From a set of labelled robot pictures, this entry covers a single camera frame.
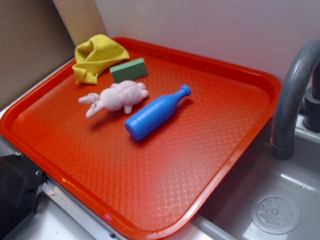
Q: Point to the red plastic tray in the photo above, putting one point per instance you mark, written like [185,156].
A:
[147,189]

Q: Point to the pink plush bunny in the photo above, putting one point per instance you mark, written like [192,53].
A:
[124,95]

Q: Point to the grey plastic sink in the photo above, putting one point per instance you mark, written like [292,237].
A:
[263,198]

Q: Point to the yellow cloth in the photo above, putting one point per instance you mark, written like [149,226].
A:
[94,56]

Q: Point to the green rectangular block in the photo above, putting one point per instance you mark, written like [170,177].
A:
[130,70]

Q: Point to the dark grey faucet knob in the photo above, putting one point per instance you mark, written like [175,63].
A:
[312,119]

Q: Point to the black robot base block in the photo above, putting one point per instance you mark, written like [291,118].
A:
[21,183]

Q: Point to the grey curved faucet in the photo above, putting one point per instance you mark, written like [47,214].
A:
[304,73]

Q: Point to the blue plastic bottle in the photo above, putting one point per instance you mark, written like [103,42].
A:
[155,114]

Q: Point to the brown cardboard panel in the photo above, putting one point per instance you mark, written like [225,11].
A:
[37,37]

